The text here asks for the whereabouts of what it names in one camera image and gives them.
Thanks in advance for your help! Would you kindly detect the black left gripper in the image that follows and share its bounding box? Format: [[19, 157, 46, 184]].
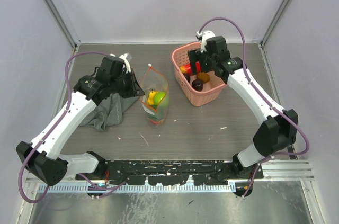
[[110, 68, 144, 98]]

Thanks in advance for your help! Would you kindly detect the yellow pear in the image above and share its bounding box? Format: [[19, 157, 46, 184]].
[[147, 90, 158, 105]]

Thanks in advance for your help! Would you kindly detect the clear zip bag orange zipper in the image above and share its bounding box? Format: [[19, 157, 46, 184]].
[[139, 63, 170, 125]]

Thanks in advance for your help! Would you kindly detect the green apple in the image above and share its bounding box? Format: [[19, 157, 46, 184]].
[[154, 92, 170, 109]]

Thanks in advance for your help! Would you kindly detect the dark plum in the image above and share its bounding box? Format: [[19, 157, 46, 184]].
[[191, 79, 204, 92]]

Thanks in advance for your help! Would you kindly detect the dark green lime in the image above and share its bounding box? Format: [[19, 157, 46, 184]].
[[147, 109, 165, 122]]

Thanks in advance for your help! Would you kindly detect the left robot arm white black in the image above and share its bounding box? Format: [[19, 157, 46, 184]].
[[16, 53, 144, 186]]

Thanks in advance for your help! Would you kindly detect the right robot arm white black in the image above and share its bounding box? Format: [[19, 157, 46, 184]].
[[188, 31, 298, 178]]

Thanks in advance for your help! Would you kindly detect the brown kiwi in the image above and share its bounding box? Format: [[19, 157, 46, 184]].
[[197, 72, 210, 84]]

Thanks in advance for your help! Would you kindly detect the grey cloth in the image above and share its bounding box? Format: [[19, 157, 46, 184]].
[[79, 94, 138, 132]]

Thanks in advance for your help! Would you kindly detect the pink plastic basket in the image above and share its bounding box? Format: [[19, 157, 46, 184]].
[[171, 42, 227, 106]]

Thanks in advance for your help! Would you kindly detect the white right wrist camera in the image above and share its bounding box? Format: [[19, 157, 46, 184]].
[[195, 30, 215, 53]]

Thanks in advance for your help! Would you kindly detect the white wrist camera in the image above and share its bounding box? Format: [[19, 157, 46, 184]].
[[195, 30, 215, 53], [118, 53, 132, 74]]

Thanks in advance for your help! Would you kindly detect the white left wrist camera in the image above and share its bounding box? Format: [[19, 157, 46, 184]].
[[118, 53, 132, 74]]

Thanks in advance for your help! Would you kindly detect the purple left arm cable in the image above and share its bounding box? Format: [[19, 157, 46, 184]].
[[18, 51, 128, 203]]

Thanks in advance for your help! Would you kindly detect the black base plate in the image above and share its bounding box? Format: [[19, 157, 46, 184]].
[[85, 160, 255, 186]]

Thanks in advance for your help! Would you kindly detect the white slotted cable duct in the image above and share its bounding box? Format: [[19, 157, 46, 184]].
[[48, 182, 236, 193]]

